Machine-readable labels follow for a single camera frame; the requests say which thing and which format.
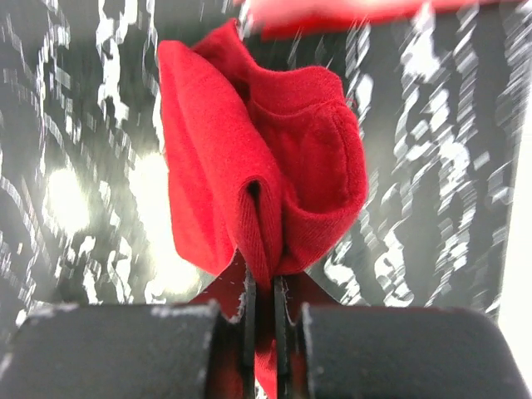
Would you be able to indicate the folded red t shirt underneath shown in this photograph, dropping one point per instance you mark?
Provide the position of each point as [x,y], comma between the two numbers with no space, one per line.
[285,19]

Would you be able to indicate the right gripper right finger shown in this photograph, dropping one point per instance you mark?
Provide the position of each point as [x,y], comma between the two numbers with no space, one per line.
[328,350]

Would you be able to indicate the red t shirt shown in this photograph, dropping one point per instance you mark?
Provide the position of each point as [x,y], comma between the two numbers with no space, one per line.
[266,171]

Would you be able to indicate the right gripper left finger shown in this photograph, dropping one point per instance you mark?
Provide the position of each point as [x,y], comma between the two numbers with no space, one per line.
[202,349]

